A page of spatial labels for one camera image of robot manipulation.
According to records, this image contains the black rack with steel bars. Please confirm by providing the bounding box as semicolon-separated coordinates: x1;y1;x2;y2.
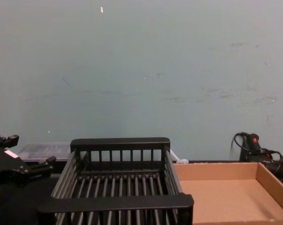
37;137;195;225

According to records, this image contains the shallow brown cardboard tray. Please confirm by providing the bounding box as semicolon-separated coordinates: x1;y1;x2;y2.
173;162;283;225

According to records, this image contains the black corded tool red switch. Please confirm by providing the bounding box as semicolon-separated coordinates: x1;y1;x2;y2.
231;132;283;181

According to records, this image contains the black table cloth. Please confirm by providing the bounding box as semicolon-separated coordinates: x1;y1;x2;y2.
0;159;283;225

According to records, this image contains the clear plastic case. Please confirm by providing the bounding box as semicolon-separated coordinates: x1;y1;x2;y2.
16;142;72;163

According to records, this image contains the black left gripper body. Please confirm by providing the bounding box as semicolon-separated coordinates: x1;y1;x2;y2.
0;143;31;187

